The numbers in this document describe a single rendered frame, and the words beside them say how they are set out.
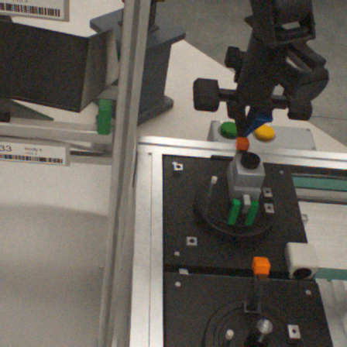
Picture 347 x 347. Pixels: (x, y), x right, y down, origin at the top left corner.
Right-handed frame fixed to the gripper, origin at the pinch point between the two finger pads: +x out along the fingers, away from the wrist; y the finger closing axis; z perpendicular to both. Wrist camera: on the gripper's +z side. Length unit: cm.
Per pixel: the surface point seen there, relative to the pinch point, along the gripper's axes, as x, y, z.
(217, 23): 112, -33, 223
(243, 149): 2.8, -0.2, -3.2
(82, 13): 24, 33, 69
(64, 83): -23.9, 26.1, -25.0
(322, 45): 112, -97, 211
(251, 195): 4.7, -1.0, -11.7
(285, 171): 12.3, -10.9, 1.9
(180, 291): 12.0, 9.6, -25.2
